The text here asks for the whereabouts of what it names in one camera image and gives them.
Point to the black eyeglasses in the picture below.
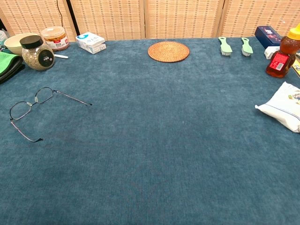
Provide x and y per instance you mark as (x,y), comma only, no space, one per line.
(20,110)

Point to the blue felt tablecloth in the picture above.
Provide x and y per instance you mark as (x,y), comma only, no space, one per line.
(150,140)

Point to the round woven rattan coaster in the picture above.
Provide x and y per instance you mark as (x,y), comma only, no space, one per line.
(168,51)

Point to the white and blue carton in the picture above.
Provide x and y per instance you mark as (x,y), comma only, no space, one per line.
(90,42)

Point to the bamboo folding screen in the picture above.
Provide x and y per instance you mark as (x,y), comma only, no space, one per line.
(117,18)

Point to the left green spatula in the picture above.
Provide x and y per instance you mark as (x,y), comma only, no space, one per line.
(225,47)

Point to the green spatula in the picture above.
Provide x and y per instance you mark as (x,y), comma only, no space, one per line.
(225,47)
(247,48)

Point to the white plastic spoon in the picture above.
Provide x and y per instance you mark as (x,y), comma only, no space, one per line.
(62,56)

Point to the right green spatula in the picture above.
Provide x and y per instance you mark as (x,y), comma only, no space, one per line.
(247,48)

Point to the plastic tub with red label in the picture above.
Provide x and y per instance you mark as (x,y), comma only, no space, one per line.
(56,38)

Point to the glass jar with black lid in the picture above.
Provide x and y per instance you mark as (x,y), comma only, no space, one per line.
(37,57)

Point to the white sugar bag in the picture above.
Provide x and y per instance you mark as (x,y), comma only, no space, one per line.
(281,107)

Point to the small white box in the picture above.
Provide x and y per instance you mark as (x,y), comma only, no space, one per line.
(270,52)

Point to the black stand pole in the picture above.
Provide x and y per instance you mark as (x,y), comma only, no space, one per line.
(68,2)

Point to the dark blue rectangular box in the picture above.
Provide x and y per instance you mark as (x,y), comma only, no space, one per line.
(267,35)

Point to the honey bottle with yellow cap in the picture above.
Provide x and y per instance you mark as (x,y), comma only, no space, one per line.
(281,61)

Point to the folded green cloth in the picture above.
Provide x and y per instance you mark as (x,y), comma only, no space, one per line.
(8,62)

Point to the beige bowl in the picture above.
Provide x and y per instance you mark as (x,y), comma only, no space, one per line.
(12,43)

